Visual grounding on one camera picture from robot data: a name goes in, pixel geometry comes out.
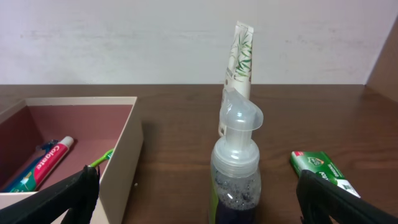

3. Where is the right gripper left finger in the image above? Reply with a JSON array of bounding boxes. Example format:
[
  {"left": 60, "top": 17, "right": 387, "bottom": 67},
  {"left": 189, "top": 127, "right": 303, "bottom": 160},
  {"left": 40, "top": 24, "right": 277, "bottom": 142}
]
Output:
[{"left": 1, "top": 166, "right": 100, "bottom": 224}]

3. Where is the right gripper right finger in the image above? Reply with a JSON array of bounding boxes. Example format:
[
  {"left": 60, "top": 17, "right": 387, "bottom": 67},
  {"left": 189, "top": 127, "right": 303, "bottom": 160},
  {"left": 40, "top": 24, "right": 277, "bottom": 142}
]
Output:
[{"left": 296, "top": 170, "right": 397, "bottom": 224}]

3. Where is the red green toothpaste tube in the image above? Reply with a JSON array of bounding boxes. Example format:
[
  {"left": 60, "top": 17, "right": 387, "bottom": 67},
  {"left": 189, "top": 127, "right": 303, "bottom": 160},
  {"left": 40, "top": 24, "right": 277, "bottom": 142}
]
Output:
[{"left": 10, "top": 136, "right": 74, "bottom": 192}]

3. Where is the green white toothbrush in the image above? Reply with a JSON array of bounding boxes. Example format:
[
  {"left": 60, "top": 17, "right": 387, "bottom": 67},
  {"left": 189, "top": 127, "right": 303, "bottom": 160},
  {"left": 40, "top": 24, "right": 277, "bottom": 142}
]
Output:
[{"left": 90, "top": 148, "right": 114, "bottom": 167}]

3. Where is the clear pump soap bottle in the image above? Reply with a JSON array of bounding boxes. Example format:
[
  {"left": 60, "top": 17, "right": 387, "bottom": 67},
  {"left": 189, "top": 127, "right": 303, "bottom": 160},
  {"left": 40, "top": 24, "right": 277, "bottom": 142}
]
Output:
[{"left": 208, "top": 88, "right": 264, "bottom": 224}]

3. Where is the blue disposable razor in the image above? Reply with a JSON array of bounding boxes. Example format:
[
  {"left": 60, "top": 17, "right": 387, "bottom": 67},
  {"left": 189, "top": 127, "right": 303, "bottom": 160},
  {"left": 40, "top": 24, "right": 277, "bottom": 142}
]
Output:
[{"left": 1, "top": 139, "right": 58, "bottom": 192}]

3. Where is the green soap bar package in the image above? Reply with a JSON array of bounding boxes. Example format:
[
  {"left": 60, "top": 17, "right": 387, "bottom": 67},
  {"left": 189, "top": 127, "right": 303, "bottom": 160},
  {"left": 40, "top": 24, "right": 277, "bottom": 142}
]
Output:
[{"left": 290, "top": 151, "right": 361, "bottom": 198}]

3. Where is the white cardboard box pink interior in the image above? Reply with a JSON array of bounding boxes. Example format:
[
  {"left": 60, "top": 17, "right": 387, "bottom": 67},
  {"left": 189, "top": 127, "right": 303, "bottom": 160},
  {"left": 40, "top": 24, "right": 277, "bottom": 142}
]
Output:
[{"left": 1, "top": 97, "right": 143, "bottom": 223}]

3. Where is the white botanical lotion tube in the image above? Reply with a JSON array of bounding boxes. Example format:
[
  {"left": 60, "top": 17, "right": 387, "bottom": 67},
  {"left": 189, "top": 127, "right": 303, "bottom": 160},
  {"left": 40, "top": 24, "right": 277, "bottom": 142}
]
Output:
[{"left": 218, "top": 21, "right": 254, "bottom": 137}]

